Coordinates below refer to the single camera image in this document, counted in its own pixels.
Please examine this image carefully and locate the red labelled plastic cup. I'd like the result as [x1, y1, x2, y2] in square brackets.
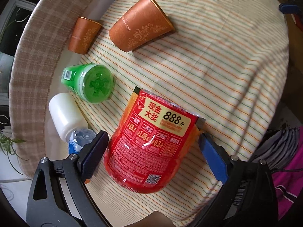
[104, 87, 205, 194]

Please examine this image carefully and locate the green plastic cup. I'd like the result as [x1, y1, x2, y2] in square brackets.
[61, 64, 113, 104]

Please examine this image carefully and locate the large brown paper cup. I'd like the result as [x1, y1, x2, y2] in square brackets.
[109, 0, 175, 52]

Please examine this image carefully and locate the small brown paper cup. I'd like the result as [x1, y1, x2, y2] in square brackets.
[68, 17, 102, 54]

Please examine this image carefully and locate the magenta and grey clothing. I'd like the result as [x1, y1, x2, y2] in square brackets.
[250, 127, 302, 219]

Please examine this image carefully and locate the spider plant in green pot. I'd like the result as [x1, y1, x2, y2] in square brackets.
[1, 130, 28, 176]

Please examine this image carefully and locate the beige checkered sill cloth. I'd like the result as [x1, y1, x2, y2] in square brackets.
[9, 0, 92, 178]

